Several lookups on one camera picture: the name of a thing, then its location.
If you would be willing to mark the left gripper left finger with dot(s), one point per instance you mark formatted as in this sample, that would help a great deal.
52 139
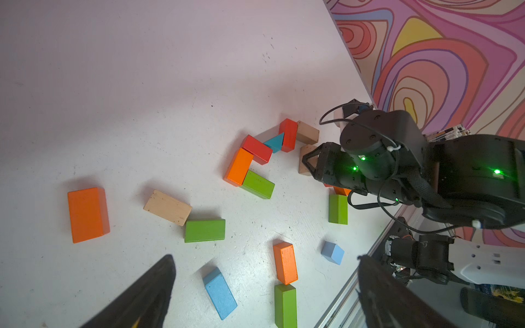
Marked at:
145 303

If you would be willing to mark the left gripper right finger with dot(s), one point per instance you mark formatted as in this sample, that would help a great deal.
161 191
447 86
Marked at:
386 302

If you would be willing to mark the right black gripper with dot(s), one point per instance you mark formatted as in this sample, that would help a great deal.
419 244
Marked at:
328 164

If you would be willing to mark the green block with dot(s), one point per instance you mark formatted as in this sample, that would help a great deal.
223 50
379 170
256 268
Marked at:
338 209
205 230
286 309
258 185

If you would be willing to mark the teal triangle block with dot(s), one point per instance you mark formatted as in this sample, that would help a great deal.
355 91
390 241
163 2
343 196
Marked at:
275 143

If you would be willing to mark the red block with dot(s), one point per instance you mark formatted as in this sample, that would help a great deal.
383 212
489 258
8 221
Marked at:
261 152
289 129

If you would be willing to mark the light blue cube block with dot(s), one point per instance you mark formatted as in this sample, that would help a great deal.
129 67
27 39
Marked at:
332 252

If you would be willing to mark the orange block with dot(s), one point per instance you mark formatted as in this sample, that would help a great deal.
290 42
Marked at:
237 170
88 214
286 266
341 191

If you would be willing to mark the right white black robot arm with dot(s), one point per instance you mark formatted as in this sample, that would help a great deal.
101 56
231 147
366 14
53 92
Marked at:
474 181

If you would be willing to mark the light blue long block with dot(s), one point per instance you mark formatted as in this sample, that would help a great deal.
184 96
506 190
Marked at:
220 293

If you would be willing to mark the green block bottom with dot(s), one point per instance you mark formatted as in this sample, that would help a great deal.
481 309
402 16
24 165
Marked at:
286 309

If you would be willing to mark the cup of pencils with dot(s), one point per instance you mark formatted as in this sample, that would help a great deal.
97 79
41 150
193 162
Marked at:
448 134

